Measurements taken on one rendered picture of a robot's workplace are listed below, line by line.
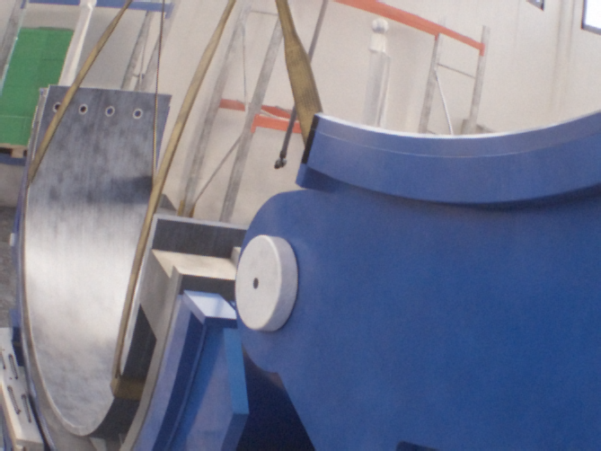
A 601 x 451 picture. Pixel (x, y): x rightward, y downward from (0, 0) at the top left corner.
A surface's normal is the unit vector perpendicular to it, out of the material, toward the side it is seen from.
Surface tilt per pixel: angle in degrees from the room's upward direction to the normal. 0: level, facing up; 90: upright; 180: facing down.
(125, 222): 55
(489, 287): 90
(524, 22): 90
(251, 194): 90
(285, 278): 62
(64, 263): 45
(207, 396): 90
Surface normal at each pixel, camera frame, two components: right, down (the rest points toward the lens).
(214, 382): -0.87, -0.11
